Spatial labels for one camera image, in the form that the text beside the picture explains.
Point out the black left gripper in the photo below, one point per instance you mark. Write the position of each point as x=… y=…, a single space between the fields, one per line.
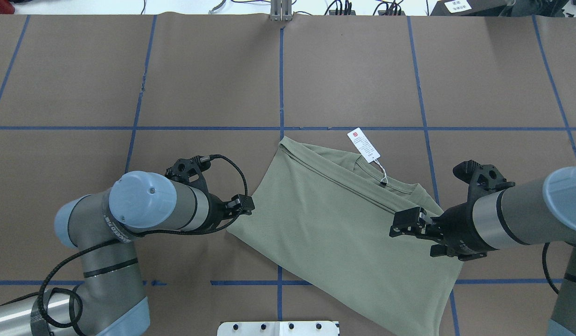
x=216 y=208

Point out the aluminium frame post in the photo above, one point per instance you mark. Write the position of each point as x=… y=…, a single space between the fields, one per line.
x=281 y=10

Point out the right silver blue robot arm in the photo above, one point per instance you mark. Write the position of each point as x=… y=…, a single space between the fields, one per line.
x=497 y=215

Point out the white camera mast with base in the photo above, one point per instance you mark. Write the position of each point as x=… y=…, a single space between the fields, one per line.
x=279 y=328

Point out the white paper price tag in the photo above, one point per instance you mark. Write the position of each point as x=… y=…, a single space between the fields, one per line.
x=363 y=145

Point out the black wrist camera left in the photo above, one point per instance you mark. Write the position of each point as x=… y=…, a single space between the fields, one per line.
x=190 y=172

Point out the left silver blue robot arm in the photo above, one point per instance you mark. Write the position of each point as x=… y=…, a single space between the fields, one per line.
x=99 y=291

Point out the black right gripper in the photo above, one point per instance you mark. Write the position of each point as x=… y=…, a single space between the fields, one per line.
x=457 y=227

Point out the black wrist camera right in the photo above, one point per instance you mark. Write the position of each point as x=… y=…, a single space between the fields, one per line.
x=482 y=179

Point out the olive green long-sleeve shirt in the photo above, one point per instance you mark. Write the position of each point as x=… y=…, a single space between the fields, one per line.
x=323 y=215

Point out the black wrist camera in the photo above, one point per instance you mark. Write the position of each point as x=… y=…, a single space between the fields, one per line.
x=482 y=179
x=190 y=172

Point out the red cylindrical bottle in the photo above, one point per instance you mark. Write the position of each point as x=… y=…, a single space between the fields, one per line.
x=6 y=7

